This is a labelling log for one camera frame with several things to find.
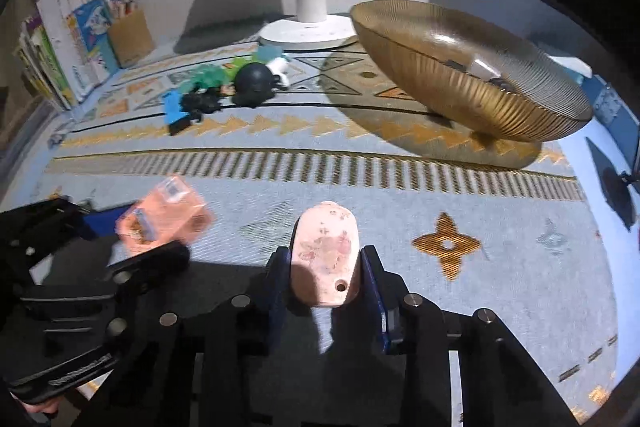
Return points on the small black figure toy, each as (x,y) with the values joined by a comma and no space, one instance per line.
(200,103)

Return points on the blue studded box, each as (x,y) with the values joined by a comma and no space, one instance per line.
(620,117)

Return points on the blue block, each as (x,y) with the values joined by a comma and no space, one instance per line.
(173,107)

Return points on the wooden pen holder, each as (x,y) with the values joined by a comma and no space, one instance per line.
(131,39)

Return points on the black round figure toy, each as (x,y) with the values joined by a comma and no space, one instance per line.
(255,79)

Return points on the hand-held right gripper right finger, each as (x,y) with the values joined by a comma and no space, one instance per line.
(372,302)

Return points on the bunch of pens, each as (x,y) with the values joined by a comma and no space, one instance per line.
(122,7)

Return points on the teal translucent toy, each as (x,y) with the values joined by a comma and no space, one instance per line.
(209,77)

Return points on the person's left hand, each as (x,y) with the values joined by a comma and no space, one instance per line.
(45,408)

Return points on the pink speckled oval block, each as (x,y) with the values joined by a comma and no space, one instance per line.
(325,252)

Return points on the clear plastic cup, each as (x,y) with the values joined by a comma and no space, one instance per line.
(482,69)

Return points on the white toy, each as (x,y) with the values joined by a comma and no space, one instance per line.
(280,69)

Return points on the amber ribbed glass bowl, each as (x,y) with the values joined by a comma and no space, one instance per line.
(465,72)

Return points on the small black block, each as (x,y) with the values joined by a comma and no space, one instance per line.
(179,126)

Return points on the light teal block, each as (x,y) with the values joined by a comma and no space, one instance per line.
(267,53)

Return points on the row of books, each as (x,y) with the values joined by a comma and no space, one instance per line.
(70,42)

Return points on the patterned woven table mat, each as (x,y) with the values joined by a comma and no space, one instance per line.
(350,187)

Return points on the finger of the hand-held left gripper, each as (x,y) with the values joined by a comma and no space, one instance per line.
(50,219)
(150,262)

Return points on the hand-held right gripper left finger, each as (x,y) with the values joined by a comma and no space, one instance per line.
(278,292)

